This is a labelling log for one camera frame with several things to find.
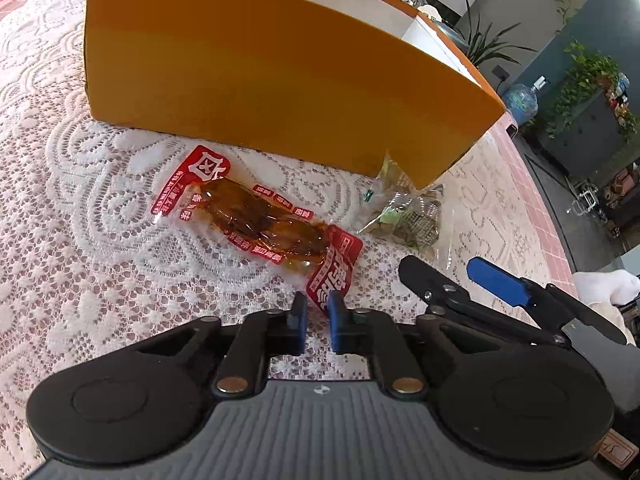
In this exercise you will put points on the blue water bottle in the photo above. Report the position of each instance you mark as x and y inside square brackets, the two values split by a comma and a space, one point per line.
[520, 102]

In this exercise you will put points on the long-leaf potted plant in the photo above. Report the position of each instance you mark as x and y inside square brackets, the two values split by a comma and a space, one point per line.
[480, 40]

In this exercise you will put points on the red brown meat packet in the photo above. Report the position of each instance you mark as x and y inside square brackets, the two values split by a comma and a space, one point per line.
[240, 210]

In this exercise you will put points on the green ivy plant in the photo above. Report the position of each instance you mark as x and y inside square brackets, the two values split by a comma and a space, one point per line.
[585, 75]

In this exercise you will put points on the small metal rack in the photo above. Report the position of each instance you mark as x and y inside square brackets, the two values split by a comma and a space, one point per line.
[585, 197]

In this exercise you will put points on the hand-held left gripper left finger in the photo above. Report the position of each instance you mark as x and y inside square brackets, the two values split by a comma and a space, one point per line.
[299, 322]

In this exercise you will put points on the pink rounded object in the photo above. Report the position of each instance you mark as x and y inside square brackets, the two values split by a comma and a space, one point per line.
[512, 125]

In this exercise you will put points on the black wall socket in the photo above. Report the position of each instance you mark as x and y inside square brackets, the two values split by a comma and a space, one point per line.
[501, 72]

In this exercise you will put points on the orange cardboard box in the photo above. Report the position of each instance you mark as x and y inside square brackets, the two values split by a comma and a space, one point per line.
[250, 75]

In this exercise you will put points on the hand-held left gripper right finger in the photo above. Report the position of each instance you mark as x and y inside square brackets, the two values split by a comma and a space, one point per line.
[336, 322]

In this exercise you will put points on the clear packet with green print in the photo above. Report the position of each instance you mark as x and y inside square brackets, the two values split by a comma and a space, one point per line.
[405, 215]

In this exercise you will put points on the pink checked tablecloth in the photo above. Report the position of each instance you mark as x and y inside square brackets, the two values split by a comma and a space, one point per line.
[530, 200]

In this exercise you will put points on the white cloth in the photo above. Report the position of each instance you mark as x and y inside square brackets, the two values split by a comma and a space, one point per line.
[605, 285]

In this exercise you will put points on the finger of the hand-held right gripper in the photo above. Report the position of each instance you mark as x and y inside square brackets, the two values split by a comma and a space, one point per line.
[425, 280]
[495, 275]

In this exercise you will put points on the grey cabinet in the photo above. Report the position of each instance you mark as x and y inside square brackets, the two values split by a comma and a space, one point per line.
[590, 135]

